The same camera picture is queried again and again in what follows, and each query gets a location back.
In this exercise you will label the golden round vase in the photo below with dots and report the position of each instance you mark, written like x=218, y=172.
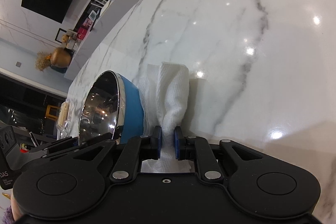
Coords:
x=60, y=58

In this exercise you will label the white paper towel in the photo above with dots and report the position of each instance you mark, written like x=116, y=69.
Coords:
x=164, y=92

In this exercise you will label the clear plastic packet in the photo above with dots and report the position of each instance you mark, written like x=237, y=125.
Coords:
x=62, y=123

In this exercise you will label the black picture frame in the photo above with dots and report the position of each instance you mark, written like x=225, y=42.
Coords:
x=59, y=36

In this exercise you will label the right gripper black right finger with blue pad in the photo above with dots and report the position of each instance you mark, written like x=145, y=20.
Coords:
x=179, y=144

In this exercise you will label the blue steel bowl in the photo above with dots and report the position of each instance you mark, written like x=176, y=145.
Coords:
x=112, y=107

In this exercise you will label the pink red box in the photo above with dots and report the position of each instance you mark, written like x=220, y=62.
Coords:
x=82, y=32

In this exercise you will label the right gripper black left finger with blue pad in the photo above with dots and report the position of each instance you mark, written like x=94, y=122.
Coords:
x=156, y=143

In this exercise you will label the white framed picture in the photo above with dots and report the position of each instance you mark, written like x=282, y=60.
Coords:
x=93, y=15

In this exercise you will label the dried beige flower bunch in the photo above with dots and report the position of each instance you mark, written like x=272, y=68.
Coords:
x=43, y=61

